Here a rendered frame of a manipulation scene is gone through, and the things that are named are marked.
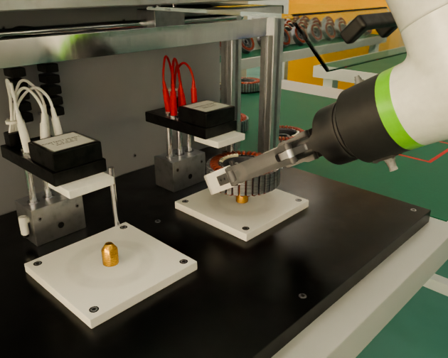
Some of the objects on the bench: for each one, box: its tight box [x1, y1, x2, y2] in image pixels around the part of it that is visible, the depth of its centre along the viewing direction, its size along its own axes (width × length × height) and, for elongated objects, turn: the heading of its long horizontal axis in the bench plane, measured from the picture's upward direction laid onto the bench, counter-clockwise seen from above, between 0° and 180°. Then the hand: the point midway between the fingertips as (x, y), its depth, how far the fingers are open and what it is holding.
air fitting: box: [18, 215, 30, 238], centre depth 62 cm, size 1×1×3 cm
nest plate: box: [175, 188, 309, 242], centre depth 74 cm, size 15×15×1 cm
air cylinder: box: [15, 188, 86, 246], centre depth 66 cm, size 5×8×6 cm
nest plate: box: [24, 222, 197, 329], centre depth 58 cm, size 15×15×1 cm
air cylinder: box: [154, 146, 206, 192], centre depth 82 cm, size 5×8×6 cm
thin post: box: [108, 166, 119, 227], centre depth 65 cm, size 2×2×10 cm
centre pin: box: [101, 242, 119, 267], centre depth 57 cm, size 2×2×3 cm
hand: (244, 170), depth 71 cm, fingers closed on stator, 11 cm apart
